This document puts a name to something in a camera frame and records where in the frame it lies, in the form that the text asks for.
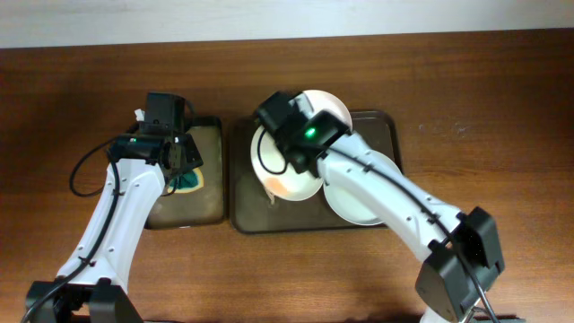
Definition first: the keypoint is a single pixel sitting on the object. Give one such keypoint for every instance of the cream white plate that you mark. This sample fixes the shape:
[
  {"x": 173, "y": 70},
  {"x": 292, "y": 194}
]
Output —
[{"x": 279, "y": 178}]

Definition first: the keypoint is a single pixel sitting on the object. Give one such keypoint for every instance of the yellow green sponge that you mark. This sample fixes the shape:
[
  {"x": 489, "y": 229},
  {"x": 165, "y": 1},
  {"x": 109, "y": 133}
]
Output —
[{"x": 187, "y": 183}]

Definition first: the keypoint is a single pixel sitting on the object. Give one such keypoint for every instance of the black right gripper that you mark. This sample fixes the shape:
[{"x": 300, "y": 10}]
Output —
[{"x": 300, "y": 170}]

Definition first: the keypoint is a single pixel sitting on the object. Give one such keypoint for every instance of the large brown serving tray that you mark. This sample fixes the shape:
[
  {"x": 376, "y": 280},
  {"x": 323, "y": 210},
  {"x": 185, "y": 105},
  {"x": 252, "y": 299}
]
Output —
[{"x": 251, "y": 211}]

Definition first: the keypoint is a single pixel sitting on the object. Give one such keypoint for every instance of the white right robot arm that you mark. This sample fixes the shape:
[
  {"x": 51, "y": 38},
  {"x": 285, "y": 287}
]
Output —
[{"x": 460, "y": 253}]

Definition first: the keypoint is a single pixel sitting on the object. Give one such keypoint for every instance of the pink plate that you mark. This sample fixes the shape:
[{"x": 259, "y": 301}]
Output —
[{"x": 321, "y": 100}]

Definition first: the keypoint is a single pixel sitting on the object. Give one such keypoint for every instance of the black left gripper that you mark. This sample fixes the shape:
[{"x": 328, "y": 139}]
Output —
[{"x": 195, "y": 160}]

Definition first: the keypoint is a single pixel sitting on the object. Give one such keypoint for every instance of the small black water tray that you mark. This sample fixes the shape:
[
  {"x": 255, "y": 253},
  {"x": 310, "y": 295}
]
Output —
[{"x": 206, "y": 205}]

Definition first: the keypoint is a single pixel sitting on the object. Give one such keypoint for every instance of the pale green plate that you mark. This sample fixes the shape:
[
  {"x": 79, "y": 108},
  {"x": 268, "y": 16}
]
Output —
[{"x": 352, "y": 210}]

